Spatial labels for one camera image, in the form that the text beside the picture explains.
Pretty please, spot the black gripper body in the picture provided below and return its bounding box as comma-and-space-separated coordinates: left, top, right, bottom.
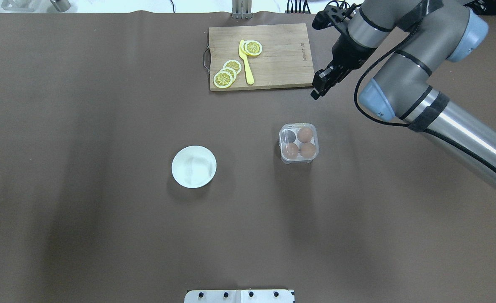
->
331, 35, 376, 73

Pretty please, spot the clear plastic egg box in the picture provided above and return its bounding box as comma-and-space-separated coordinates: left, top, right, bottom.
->
278, 122, 320, 164

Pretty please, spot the brown egg from bowl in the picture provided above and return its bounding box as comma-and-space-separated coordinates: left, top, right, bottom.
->
282, 142, 299, 160

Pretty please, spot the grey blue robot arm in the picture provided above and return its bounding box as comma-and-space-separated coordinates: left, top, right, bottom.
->
311, 0, 496, 190

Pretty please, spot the brown egg upper right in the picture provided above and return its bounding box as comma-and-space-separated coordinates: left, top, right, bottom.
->
297, 126, 314, 144

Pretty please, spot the brown egg lower right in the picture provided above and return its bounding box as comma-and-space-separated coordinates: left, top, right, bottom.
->
299, 142, 317, 159

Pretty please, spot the wooden cutting board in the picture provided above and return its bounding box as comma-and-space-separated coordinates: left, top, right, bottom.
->
209, 23, 314, 91

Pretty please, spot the black plugs cluster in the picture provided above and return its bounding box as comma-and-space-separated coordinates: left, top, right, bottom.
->
284, 0, 311, 14

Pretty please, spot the yellow plastic knife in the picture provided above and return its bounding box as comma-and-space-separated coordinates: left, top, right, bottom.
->
238, 40, 255, 85

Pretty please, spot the lemon slice upper left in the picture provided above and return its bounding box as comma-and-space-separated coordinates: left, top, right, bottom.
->
223, 59, 242, 75

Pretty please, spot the lemon slice under top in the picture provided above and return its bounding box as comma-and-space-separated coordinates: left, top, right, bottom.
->
240, 41, 248, 55

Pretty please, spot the lemon slice middle left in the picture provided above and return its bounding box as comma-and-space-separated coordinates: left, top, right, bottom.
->
220, 67, 238, 82

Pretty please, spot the lemon slice lower left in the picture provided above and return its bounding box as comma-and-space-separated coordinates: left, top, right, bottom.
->
213, 71, 234, 89

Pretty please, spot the white round bowl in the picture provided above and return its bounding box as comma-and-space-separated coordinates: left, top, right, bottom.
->
171, 145, 217, 189

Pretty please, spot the black device top right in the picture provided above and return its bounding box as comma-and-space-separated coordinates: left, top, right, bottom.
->
460, 0, 496, 16

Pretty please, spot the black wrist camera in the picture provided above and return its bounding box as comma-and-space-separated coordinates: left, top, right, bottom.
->
311, 0, 361, 35

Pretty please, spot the metal bracket at table edge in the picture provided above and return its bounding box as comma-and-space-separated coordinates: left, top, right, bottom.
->
231, 0, 253, 20

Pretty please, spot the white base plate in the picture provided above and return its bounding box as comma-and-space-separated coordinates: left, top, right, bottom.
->
184, 289, 296, 303

